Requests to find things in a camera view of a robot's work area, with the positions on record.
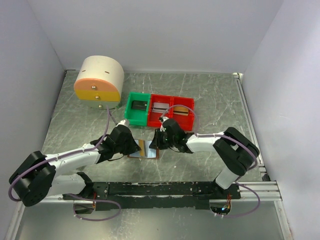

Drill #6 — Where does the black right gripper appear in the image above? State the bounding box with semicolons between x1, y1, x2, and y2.
149;128;177;150

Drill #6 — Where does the black VIP card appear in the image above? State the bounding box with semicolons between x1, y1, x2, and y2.
131;100;148;111

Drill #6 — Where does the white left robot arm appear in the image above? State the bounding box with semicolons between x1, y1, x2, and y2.
8;124;141;207

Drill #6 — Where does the green plastic bin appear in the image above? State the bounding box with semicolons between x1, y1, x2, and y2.
124;92;151;127

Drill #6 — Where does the red plastic bin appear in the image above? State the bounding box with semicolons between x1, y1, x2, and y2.
147;94;173;128
172;96;195;131

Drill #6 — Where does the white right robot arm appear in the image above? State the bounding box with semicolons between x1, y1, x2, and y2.
149;117;260;199

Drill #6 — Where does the red middle plastic bin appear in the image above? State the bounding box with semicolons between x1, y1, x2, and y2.
147;94;173;128

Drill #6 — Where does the orange gold card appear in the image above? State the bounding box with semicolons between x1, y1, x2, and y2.
138;139;147;157

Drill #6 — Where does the red right plastic bin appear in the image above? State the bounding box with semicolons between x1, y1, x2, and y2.
172;96;195;131

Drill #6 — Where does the brown leather card holder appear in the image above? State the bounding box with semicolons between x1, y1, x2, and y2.
127;139;159;159

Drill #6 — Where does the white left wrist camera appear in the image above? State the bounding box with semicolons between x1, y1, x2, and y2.
116;119;130;127

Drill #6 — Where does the round mini drawer cabinet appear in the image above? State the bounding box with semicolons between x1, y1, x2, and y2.
73;55;125;109

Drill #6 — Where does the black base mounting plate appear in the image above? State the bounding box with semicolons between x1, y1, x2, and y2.
62;181;242;212

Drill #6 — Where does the silver white card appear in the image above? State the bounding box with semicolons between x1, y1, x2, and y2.
151;102;170;114

